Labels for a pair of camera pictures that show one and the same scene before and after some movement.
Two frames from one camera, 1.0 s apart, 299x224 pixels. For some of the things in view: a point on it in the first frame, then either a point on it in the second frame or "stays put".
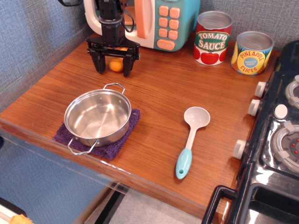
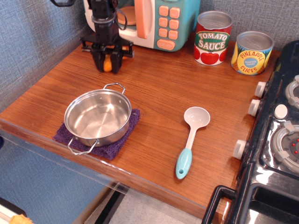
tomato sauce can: [212, 38] stays put
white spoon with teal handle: [196, 117] stays put
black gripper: [113, 41] to [106, 38]
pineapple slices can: [252, 52] stays put
